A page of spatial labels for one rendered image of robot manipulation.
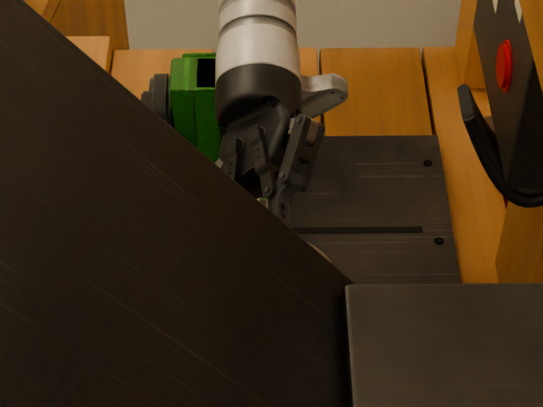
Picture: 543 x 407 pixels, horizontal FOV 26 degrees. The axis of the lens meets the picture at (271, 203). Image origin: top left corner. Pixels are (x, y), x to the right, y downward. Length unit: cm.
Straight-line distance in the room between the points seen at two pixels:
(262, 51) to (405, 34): 206
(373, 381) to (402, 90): 80
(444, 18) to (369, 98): 160
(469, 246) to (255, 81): 47
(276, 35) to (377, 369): 34
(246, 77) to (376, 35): 206
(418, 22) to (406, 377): 234
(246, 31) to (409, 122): 53
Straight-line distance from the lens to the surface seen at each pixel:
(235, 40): 102
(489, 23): 84
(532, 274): 118
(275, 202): 95
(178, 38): 303
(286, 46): 102
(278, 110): 98
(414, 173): 142
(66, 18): 197
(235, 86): 99
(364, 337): 83
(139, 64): 160
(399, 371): 81
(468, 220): 140
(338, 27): 306
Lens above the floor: 190
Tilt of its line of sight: 47 degrees down
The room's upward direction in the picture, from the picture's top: straight up
